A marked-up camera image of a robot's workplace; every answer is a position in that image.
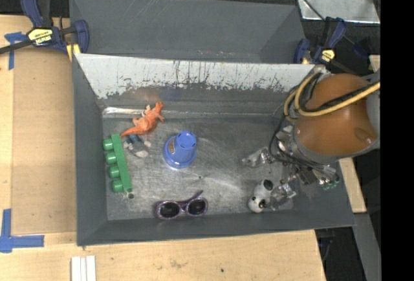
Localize grey metal bin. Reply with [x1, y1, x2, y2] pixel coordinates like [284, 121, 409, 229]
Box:
[67, 0, 357, 247]

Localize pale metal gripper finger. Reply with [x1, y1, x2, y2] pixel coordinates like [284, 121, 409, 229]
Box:
[241, 147, 276, 168]
[269, 183, 297, 211]

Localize orange toy dinosaur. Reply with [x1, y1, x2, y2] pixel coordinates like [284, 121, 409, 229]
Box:
[120, 101, 166, 139]

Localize small blue white toy figure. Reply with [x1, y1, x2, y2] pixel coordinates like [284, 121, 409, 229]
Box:
[124, 134, 153, 159]

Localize purple sunglasses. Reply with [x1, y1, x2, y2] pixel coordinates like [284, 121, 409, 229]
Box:
[153, 189, 210, 220]

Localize green flat block with pegs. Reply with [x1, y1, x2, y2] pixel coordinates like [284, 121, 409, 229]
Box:
[102, 133, 134, 194]

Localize blue plastic cup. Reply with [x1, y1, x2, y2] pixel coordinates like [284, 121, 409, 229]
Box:
[162, 130, 199, 170]

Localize white and black toy panda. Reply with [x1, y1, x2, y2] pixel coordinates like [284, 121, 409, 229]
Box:
[246, 179, 276, 214]

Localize brown cardboard board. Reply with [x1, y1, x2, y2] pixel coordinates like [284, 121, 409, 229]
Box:
[10, 46, 79, 237]

